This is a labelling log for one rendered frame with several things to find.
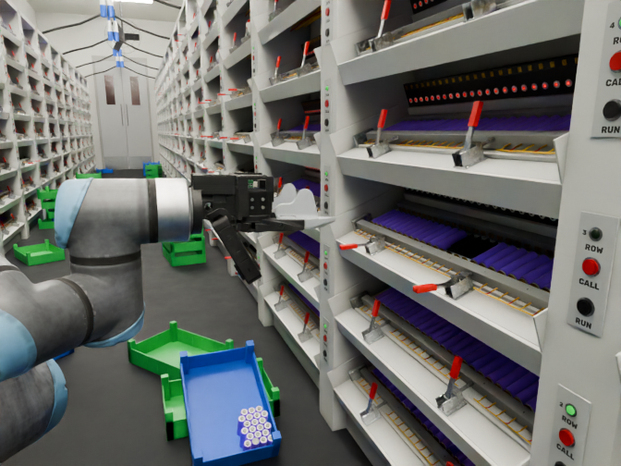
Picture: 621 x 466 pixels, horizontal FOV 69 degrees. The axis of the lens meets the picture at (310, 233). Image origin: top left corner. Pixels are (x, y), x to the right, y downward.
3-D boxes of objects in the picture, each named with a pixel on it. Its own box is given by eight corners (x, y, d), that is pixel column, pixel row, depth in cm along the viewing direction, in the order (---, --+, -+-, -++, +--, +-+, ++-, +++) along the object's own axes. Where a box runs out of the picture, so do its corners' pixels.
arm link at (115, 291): (43, 349, 60) (35, 257, 58) (110, 319, 71) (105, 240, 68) (99, 361, 57) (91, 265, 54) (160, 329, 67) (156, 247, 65)
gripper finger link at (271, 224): (305, 221, 65) (243, 220, 64) (304, 232, 65) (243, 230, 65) (303, 215, 70) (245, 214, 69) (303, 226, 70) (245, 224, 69)
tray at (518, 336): (548, 383, 54) (534, 317, 51) (340, 255, 110) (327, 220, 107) (663, 304, 59) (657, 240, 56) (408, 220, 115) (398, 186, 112)
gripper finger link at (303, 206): (338, 190, 66) (274, 189, 65) (336, 230, 67) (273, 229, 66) (336, 188, 69) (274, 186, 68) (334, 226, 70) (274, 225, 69)
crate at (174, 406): (166, 441, 116) (164, 413, 114) (163, 398, 134) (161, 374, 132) (280, 416, 126) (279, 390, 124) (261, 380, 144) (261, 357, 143)
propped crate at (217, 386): (278, 455, 111) (282, 437, 106) (193, 477, 104) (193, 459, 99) (250, 358, 133) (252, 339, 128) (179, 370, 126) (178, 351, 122)
